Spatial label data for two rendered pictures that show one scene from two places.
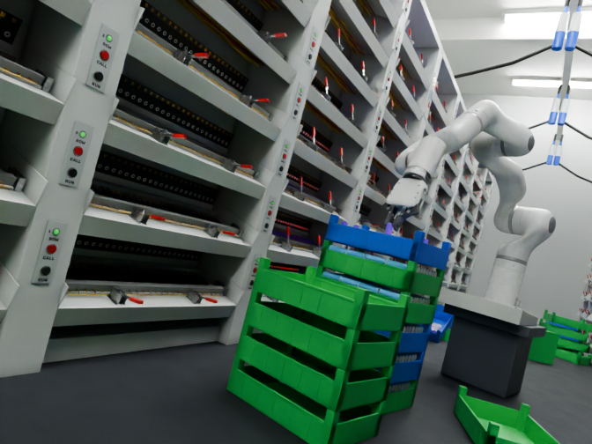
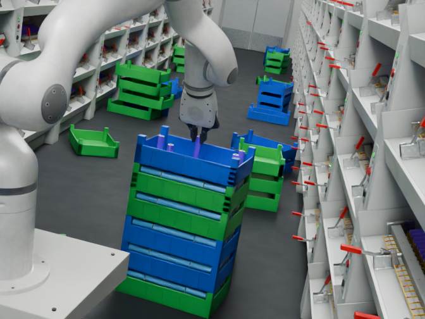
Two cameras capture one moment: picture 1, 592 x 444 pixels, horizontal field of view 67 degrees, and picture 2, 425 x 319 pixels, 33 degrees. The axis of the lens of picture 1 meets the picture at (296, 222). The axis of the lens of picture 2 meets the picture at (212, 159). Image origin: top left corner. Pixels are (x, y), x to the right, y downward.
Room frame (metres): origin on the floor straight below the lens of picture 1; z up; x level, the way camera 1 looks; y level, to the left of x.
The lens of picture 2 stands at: (3.15, -1.14, 0.95)
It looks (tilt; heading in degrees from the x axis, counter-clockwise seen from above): 14 degrees down; 154
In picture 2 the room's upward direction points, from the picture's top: 10 degrees clockwise
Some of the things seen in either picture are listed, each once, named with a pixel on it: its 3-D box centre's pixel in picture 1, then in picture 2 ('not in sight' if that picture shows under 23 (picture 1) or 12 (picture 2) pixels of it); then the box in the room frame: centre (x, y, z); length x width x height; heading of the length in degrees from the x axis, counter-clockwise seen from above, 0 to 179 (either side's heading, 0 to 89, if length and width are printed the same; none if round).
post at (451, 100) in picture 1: (419, 203); not in sight; (3.33, -0.87, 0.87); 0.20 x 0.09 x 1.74; 60
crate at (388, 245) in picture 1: (387, 241); (196, 154); (1.30, -0.27, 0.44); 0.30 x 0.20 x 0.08; 48
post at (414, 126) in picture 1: (393, 181); not in sight; (2.72, -0.52, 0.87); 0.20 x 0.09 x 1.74; 60
